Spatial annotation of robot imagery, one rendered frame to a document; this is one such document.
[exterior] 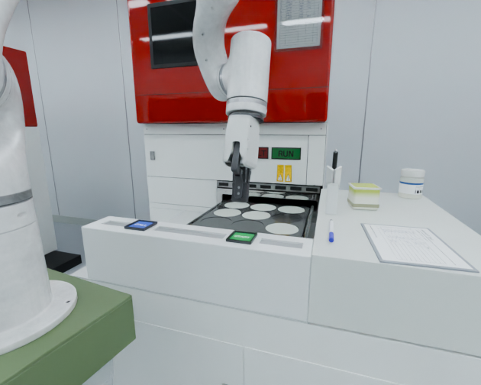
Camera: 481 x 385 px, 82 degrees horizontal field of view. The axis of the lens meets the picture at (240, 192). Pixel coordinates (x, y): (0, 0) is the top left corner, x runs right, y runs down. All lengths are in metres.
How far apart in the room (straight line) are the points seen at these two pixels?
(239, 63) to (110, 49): 3.01
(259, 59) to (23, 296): 0.55
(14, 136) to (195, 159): 0.83
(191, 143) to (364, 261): 0.92
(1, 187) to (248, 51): 0.45
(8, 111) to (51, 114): 3.58
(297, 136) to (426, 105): 1.71
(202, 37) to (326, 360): 0.69
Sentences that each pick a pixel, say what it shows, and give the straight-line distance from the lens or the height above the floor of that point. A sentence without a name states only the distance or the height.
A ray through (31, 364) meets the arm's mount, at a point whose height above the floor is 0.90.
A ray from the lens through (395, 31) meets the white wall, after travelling 2.74.
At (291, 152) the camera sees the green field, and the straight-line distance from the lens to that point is 1.13.
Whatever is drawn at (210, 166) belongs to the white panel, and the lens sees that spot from 1.23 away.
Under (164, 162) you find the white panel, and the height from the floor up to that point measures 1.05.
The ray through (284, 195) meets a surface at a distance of 1.15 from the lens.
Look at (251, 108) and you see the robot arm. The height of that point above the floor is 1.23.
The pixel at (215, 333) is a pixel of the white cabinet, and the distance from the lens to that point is 0.70.
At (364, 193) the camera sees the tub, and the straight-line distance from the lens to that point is 0.86.
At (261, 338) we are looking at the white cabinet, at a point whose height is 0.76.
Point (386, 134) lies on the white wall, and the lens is 2.64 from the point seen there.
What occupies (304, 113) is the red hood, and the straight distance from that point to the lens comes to 1.08.
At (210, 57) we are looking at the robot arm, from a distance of 0.66.
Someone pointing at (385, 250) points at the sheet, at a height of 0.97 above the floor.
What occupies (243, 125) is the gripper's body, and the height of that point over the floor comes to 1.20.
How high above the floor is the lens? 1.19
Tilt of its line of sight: 13 degrees down
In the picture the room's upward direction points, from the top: straight up
